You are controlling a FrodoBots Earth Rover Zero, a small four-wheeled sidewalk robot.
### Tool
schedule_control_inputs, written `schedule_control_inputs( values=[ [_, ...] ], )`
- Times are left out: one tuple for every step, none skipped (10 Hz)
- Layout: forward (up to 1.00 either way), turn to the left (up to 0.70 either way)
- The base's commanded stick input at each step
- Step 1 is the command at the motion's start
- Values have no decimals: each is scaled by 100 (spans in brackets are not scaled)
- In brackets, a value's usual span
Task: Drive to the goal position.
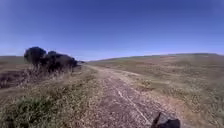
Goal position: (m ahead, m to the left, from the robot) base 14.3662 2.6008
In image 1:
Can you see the brown dirt track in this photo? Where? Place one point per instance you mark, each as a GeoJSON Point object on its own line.
{"type": "Point", "coordinates": [117, 100]}

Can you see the clump of dark trees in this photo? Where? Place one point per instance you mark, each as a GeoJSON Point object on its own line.
{"type": "Point", "coordinates": [50, 60]}

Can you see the robot's own part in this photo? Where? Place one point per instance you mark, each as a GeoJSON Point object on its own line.
{"type": "Point", "coordinates": [156, 120]}

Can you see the dry grass field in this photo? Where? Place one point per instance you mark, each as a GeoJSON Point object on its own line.
{"type": "Point", "coordinates": [186, 76]}
{"type": "Point", "coordinates": [43, 96]}

